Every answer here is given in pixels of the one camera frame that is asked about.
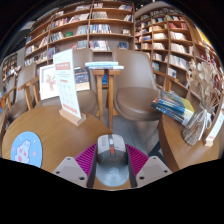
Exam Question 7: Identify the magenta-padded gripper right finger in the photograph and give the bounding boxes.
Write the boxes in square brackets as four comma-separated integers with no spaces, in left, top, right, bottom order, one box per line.
[125,143,173,189]

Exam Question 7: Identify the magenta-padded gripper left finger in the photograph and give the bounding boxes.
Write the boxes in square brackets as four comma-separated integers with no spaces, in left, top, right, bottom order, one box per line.
[52,143,99,189]

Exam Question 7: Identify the grey computer mouse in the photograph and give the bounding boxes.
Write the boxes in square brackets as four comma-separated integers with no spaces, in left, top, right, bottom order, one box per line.
[94,133,130,188]

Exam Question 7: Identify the round blue mouse pad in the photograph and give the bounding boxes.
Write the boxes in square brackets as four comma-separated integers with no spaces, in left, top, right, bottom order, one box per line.
[10,131,44,169]

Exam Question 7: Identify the round wooden side table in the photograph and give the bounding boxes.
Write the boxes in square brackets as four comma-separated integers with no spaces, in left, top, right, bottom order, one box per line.
[0,106,9,148]
[158,109,224,173]

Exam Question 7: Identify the brown leather armchair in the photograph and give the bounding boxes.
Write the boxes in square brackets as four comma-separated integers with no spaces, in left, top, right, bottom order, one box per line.
[4,62,41,123]
[33,48,116,131]
[105,49,174,123]

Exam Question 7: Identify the stack of blue books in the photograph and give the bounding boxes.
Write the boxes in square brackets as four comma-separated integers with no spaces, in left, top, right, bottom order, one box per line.
[150,89,196,127]

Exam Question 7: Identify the dried flowers in glass vase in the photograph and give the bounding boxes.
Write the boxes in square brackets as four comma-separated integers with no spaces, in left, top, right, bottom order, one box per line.
[182,59,221,147]

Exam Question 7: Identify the white sign on wooden base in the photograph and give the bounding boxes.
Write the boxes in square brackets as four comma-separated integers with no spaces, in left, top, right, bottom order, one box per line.
[52,48,87,127]
[203,106,224,148]

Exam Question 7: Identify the dark blue book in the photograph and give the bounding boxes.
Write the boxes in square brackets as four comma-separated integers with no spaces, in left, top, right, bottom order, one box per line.
[74,67,91,92]

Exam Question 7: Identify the white framed flower picture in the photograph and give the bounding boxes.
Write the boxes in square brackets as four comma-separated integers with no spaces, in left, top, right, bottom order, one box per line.
[38,63,60,101]

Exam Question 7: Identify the light blue flat books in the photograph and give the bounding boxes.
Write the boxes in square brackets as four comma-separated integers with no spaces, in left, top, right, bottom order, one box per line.
[84,60,125,71]

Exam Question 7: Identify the distant wooden bookshelf unit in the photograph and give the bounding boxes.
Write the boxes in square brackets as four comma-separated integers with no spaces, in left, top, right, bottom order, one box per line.
[1,53,19,81]

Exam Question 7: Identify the curved wooden bookshelf unit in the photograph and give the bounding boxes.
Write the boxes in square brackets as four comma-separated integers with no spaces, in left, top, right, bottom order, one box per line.
[133,8,224,98]

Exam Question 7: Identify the wide wooden bookshelf unit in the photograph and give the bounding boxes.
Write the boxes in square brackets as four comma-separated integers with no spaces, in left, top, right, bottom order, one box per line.
[23,1,135,66]

